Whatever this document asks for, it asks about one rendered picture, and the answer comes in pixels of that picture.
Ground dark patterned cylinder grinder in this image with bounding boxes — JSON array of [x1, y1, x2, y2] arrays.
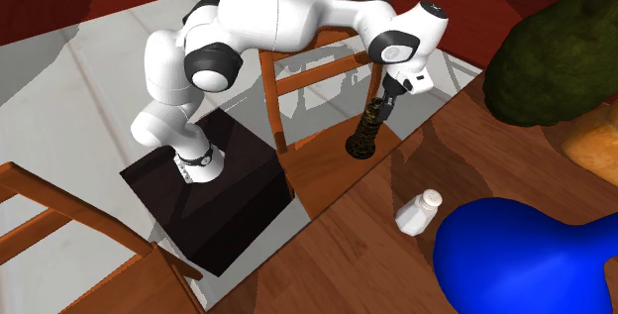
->
[[344, 99, 388, 160]]

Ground brown wooden chair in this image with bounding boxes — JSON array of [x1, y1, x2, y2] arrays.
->
[[258, 27, 404, 221], [0, 160, 207, 314]]

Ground white salt shaker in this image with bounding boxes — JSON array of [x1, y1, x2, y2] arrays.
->
[[394, 188, 444, 238]]

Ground dark green bushy plant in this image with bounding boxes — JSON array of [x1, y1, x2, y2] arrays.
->
[[481, 0, 618, 129]]

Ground dark robot stand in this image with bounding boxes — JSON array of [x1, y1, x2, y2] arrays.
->
[[119, 108, 296, 278]]

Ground blue rounded vase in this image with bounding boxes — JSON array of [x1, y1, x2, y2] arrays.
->
[[432, 196, 618, 314]]

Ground orange plant pot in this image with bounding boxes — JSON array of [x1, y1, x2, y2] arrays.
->
[[560, 102, 618, 188]]

